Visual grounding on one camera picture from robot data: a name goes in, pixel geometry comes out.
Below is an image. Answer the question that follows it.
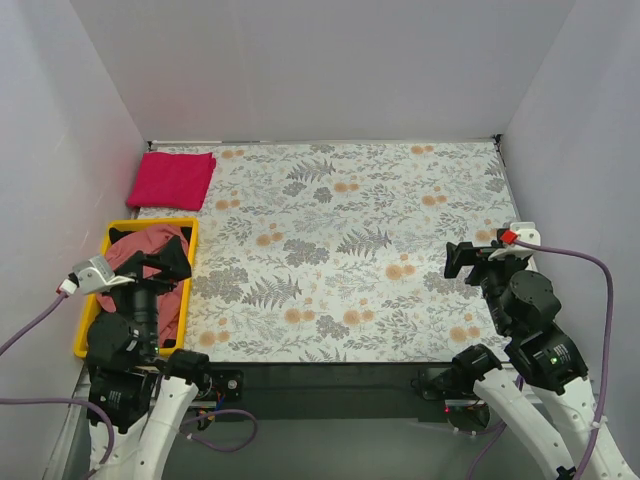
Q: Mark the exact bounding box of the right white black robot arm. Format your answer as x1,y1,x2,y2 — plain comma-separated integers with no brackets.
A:
439,231,637,479

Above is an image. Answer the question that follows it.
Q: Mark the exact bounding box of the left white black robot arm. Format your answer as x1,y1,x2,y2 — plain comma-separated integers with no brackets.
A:
74,236,213,479

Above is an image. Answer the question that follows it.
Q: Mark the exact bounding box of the black t shirt in bin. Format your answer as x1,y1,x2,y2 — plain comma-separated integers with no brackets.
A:
108,225,192,349

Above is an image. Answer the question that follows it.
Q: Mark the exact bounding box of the folded magenta t shirt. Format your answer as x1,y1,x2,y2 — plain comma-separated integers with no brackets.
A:
126,152,217,211

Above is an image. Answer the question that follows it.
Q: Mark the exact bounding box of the yellow plastic bin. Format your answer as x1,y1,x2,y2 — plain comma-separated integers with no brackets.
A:
73,217,199,359

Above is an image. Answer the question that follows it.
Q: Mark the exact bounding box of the floral patterned table mat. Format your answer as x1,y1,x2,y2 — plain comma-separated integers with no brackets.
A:
135,141,565,365

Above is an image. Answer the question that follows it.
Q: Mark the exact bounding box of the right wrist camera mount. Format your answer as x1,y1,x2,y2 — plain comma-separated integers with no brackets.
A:
489,222,541,261

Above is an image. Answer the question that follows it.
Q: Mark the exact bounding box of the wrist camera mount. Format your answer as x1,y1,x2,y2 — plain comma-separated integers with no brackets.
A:
489,222,541,261
56,255,136,296

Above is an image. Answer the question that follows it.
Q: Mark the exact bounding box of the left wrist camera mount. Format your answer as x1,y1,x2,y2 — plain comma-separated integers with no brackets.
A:
56,255,136,296

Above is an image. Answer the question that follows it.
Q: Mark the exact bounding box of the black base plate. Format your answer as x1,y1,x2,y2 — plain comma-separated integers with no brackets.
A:
192,361,494,422

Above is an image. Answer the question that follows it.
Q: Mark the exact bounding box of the aluminium frame rail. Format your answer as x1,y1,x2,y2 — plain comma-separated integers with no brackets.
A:
42,369,101,480

